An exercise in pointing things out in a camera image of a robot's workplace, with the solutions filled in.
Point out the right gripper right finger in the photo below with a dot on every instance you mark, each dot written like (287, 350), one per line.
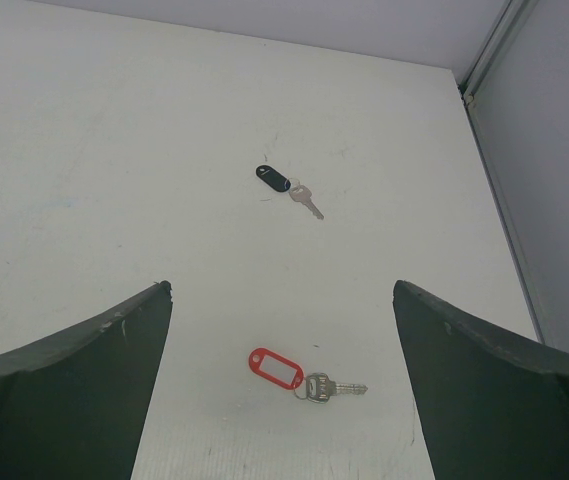
(492, 404)

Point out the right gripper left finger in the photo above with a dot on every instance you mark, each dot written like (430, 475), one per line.
(73, 404)

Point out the red tag key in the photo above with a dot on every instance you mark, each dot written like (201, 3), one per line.
(315, 387)

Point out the right aluminium frame post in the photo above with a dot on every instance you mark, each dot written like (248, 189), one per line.
(510, 20)

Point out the right black tag key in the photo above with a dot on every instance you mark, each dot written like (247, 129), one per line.
(298, 192)

